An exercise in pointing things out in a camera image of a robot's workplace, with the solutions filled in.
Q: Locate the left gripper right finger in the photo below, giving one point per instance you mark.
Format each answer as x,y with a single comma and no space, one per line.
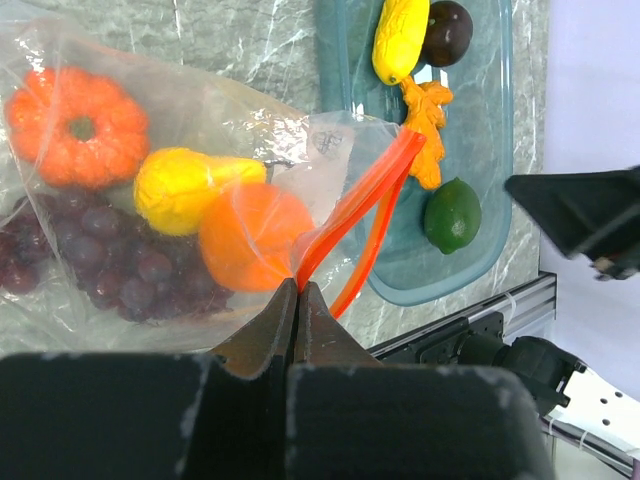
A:
374,421

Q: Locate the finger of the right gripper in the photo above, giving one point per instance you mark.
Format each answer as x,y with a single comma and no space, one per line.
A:
593,214

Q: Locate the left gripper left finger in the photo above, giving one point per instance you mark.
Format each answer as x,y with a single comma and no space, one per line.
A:
213,415

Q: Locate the green lime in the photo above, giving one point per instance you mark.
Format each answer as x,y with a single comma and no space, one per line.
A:
452,216

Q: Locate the orange tangerine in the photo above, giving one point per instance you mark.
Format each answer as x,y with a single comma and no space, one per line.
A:
247,234

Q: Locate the purple grape bunch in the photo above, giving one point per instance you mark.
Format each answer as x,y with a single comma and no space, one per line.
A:
114,257

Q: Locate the orange ginger root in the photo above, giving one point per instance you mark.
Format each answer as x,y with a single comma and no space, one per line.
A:
426,116

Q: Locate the clear zip top bag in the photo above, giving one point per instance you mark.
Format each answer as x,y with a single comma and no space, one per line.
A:
348,171

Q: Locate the dark purple plum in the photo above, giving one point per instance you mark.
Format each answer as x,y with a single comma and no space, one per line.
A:
448,35

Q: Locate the yellow lemon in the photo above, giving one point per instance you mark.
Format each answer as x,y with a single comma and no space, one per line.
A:
174,186

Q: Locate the yellow squash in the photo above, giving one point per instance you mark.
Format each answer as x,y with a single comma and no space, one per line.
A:
399,38

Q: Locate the small orange pumpkin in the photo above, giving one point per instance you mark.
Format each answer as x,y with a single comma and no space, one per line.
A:
77,128

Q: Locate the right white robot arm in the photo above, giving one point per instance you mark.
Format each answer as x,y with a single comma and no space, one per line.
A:
589,411

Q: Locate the teal plastic tray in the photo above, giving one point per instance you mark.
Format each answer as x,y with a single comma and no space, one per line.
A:
477,138

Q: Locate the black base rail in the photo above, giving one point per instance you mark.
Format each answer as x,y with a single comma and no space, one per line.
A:
526,310

